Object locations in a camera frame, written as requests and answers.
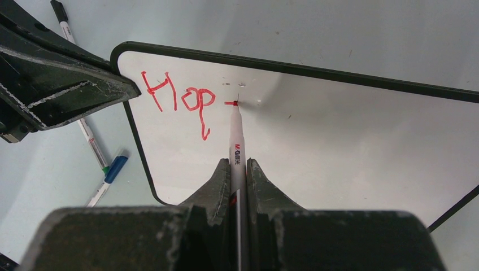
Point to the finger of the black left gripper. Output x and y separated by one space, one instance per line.
17 20
43 90

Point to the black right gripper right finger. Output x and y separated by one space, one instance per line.
286 236

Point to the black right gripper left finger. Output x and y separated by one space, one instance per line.
192 235

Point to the red whiteboard marker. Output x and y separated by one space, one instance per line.
238 192

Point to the white whiteboard black frame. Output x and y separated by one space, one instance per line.
327 139

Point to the black whiteboard marker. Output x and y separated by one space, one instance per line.
62 18

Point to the green whiteboard marker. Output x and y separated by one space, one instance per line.
91 140

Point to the blue whiteboard marker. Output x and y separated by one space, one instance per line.
115 168

